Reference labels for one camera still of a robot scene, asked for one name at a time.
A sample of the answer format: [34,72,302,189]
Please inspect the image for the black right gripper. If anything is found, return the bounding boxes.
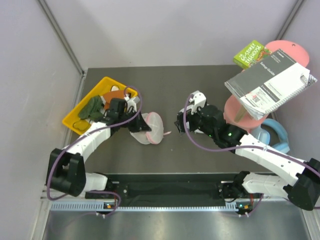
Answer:
[174,105,217,140]

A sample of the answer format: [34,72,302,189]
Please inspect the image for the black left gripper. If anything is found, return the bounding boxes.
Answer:
[118,109,151,134]

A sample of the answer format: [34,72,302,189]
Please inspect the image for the pink-zippered round laundry bag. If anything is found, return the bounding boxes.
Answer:
[130,112,171,145]

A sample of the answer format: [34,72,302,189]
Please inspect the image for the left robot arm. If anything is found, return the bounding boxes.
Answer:
[46,96,151,200]

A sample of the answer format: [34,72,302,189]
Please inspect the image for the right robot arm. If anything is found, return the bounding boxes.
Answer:
[174,105,320,211]

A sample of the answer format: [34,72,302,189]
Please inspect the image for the orange bra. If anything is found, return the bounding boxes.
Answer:
[101,90,131,110]

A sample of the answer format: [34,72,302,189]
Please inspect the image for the green bra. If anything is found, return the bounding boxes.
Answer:
[72,95,104,131]

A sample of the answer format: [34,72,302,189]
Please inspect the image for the yellow plastic tray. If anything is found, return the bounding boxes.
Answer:
[62,76,138,135]

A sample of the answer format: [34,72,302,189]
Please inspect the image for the pink tiered stand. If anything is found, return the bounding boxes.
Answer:
[223,40,310,132]

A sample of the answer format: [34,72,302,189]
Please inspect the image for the blue headphones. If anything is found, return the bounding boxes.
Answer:
[250,118,290,154]

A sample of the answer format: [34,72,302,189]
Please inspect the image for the grey setup guide booklet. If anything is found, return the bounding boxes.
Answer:
[224,49,318,120]

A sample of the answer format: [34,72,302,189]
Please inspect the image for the green treehouse book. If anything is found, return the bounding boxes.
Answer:
[233,40,272,70]

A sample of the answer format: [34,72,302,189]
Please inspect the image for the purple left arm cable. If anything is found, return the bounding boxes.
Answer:
[46,86,143,201]

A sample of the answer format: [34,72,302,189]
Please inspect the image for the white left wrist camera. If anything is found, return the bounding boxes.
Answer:
[124,94,140,112]

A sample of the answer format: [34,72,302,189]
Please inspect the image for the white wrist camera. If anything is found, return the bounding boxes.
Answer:
[124,94,140,112]
[188,90,207,115]

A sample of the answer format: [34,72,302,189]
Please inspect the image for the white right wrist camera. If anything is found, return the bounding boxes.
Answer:
[188,90,207,115]

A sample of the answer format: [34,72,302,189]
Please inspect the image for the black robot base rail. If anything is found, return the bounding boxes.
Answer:
[84,172,253,207]

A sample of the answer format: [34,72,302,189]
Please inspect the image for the grey slotted cable duct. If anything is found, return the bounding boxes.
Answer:
[49,201,253,213]

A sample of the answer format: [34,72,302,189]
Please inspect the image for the grey aluminium corner post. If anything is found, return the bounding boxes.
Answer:
[37,0,87,77]

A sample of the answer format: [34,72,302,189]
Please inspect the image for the right aluminium corner post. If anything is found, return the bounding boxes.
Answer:
[274,0,306,41]

